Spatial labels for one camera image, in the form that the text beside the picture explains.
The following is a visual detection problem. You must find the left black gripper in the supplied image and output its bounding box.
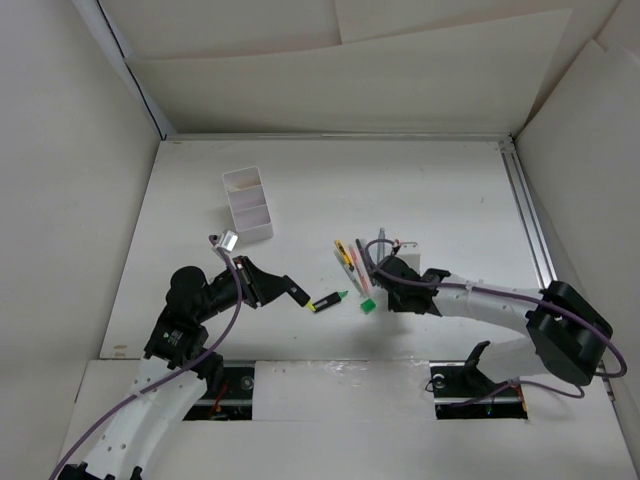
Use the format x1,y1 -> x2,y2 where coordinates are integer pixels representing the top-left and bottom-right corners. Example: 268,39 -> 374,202
195,255 -> 294,322

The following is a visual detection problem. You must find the black yellow highlighter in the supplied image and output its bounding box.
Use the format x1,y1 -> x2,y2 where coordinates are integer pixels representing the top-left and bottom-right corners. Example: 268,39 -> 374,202
288,286 -> 315,311

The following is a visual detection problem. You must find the black green highlighter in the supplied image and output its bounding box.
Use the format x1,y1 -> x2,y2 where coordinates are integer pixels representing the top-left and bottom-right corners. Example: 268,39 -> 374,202
312,291 -> 348,313

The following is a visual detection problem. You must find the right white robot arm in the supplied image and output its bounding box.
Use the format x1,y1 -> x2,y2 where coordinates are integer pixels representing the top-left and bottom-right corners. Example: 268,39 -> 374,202
370,256 -> 613,394

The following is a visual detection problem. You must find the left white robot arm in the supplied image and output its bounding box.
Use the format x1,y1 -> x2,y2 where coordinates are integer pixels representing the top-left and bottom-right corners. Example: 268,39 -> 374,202
51,249 -> 310,479

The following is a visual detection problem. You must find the green highlighter cap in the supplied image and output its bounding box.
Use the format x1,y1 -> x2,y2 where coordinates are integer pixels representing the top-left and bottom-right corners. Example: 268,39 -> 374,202
360,298 -> 376,314

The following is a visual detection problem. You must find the clear pink pen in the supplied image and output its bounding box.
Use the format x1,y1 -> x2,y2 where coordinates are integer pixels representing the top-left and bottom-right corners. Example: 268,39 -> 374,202
348,244 -> 370,297

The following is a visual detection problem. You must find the clear green pen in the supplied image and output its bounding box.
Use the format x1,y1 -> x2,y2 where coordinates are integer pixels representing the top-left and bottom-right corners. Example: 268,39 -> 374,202
334,250 -> 366,298

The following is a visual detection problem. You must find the yellow utility knife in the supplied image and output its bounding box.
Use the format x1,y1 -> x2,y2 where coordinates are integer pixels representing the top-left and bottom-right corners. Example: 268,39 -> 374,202
334,240 -> 355,271

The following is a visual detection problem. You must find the light blue mechanical pencil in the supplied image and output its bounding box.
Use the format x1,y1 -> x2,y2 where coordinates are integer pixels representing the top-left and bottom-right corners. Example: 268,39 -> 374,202
376,228 -> 386,263

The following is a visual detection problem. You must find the black blue pen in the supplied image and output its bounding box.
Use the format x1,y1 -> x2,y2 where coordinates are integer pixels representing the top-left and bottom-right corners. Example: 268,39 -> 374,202
355,238 -> 371,272

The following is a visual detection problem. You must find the white three-compartment organizer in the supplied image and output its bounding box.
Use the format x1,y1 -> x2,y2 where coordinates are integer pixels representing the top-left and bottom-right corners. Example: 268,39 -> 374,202
222,166 -> 274,244

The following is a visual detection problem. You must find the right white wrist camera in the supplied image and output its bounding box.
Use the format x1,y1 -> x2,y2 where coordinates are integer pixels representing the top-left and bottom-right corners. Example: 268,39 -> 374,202
392,242 -> 421,273

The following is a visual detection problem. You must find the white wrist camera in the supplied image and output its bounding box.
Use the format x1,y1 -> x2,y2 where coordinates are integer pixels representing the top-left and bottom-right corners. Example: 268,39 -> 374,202
212,229 -> 239,253
392,242 -> 421,273

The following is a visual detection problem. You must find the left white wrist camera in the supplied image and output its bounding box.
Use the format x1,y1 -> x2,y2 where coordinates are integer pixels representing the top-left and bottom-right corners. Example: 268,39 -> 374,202
212,229 -> 239,253

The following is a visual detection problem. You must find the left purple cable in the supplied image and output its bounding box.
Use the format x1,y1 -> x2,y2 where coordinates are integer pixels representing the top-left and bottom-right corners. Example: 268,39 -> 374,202
49,233 -> 249,480

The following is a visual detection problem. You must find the aluminium rail right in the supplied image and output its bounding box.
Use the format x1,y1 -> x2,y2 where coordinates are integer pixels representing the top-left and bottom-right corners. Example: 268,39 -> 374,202
498,136 -> 557,287

